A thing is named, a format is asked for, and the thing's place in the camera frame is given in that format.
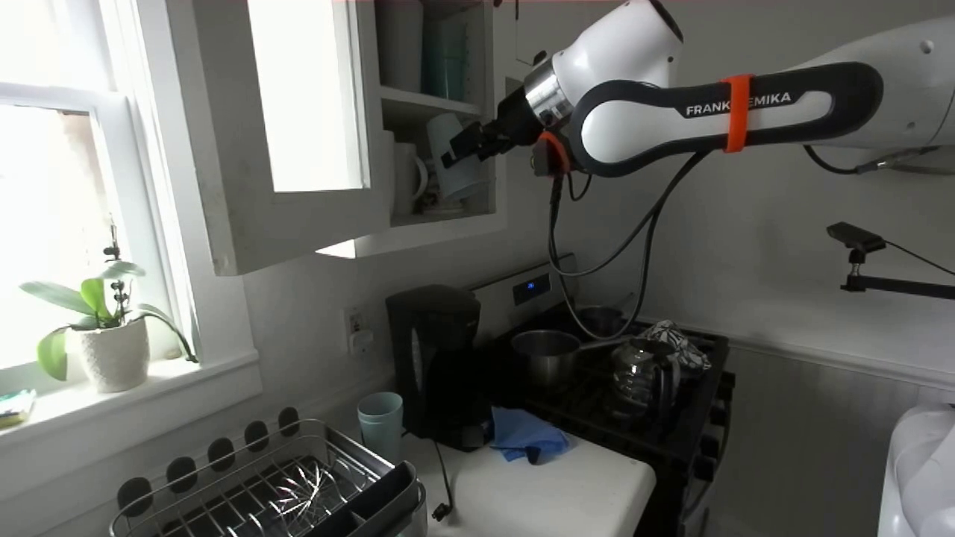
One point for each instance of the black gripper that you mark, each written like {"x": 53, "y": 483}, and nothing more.
{"x": 511, "y": 124}

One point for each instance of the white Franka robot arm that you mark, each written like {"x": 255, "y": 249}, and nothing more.
{"x": 637, "y": 121}

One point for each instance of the white straight cup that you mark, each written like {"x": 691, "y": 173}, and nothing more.
{"x": 404, "y": 46}

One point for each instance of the plain teal cup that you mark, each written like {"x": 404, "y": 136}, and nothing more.
{"x": 379, "y": 421}

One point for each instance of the white ceramic mug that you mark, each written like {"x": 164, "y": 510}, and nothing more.
{"x": 406, "y": 179}

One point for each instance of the green translucent plastic tumbler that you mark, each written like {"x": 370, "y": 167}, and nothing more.
{"x": 449, "y": 55}

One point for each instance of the black coffee maker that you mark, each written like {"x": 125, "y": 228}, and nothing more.
{"x": 435, "y": 358}

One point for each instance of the small steel pot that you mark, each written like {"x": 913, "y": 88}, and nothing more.
{"x": 544, "y": 355}

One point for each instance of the white cabinet door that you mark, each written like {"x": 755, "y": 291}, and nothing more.
{"x": 228, "y": 198}

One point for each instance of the patterned dish towel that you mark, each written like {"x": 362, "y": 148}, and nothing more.
{"x": 686, "y": 344}

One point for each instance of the glass coffee carafe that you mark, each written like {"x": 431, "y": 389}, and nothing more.
{"x": 643, "y": 383}

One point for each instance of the blue cloth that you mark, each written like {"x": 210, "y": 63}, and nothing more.
{"x": 526, "y": 434}

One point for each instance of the stainless steel gas stove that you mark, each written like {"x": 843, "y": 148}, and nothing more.
{"x": 686, "y": 426}

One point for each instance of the green orchid plant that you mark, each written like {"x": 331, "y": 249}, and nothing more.
{"x": 94, "y": 300}

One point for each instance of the metal dish rack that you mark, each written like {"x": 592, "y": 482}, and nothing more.
{"x": 256, "y": 495}

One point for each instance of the white plant pot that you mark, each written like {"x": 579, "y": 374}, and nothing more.
{"x": 112, "y": 355}

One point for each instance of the white cloth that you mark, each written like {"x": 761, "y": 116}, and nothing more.
{"x": 919, "y": 477}

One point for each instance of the white wall cabinet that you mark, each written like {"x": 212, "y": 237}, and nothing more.
{"x": 449, "y": 234}

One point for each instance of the white wall outlet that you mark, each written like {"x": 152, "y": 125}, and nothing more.
{"x": 356, "y": 328}

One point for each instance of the white window frame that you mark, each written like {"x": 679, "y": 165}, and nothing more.
{"x": 121, "y": 130}

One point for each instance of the black camera on boom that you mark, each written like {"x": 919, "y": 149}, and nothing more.
{"x": 855, "y": 240}

